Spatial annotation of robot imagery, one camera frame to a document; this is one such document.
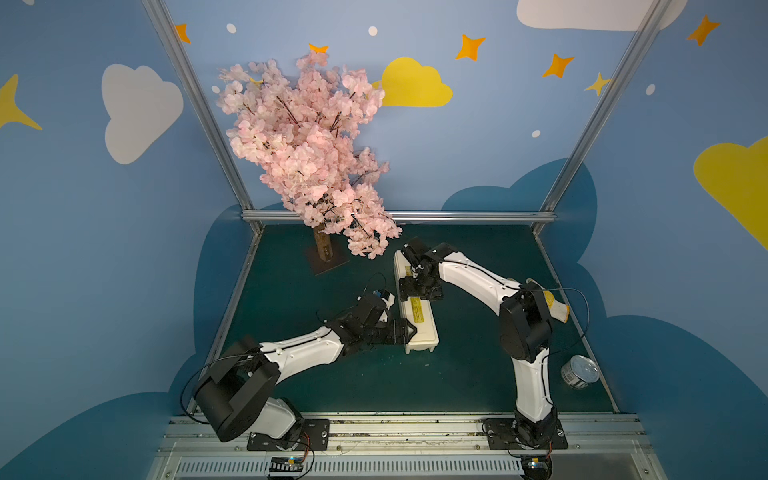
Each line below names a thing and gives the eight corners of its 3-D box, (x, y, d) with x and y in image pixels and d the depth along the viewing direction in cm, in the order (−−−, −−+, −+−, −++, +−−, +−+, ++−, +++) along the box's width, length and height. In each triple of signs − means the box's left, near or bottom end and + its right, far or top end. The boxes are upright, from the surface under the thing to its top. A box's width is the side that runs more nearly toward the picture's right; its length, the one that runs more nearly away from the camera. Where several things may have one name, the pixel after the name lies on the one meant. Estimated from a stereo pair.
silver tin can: (566, 389, 84) (577, 382, 79) (556, 362, 88) (566, 355, 84) (593, 389, 84) (605, 382, 79) (582, 362, 88) (592, 355, 84)
